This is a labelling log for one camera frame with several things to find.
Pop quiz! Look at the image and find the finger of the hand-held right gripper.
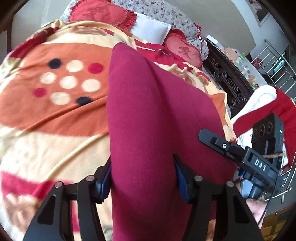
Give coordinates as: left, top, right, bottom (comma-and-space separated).
198, 129, 247, 163

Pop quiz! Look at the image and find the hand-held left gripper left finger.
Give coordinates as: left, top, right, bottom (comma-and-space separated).
23, 160, 112, 241

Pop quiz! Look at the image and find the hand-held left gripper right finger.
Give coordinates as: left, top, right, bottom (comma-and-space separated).
173, 155, 264, 241

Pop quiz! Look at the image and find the maroon sweater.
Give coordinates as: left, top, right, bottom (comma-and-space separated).
107, 43, 237, 241

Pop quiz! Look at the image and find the person's right hand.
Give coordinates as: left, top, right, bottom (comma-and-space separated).
245, 199, 267, 224

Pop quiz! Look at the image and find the red and white cloth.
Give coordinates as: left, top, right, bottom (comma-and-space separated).
231, 85, 296, 167

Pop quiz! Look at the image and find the dark carved wooden headboard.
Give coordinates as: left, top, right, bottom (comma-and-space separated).
202, 39, 255, 118

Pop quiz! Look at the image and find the pile of colourful sundries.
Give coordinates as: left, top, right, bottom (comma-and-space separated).
221, 46, 257, 91

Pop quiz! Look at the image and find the printed fleece blanket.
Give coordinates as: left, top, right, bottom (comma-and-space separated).
0, 20, 236, 241

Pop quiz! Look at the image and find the floral cushion with red frill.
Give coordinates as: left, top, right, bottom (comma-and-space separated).
190, 23, 210, 61

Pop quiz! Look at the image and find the red heart pillow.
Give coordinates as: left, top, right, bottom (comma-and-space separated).
68, 0, 137, 30
163, 29, 204, 67

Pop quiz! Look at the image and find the metal railing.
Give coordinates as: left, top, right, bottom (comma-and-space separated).
264, 38, 296, 91

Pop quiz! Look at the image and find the white pillow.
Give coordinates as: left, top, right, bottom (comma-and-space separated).
131, 13, 171, 45

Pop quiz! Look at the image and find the floral pillow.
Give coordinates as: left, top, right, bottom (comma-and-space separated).
59, 0, 201, 47

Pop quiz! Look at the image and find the framed wall picture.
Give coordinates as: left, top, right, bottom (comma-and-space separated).
246, 0, 271, 24

